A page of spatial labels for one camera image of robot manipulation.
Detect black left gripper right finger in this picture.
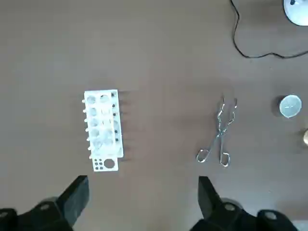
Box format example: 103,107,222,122
190,176,299,231

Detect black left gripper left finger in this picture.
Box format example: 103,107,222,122
0,175,90,231

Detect metal crucible tongs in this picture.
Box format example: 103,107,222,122
196,95,239,168

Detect white test tube rack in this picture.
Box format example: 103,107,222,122
81,89,125,173

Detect small white dish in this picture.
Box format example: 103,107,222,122
279,95,303,119

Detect white desk lamp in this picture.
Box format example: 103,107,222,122
282,0,308,26

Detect black lamp cable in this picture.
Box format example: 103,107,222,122
230,0,308,59

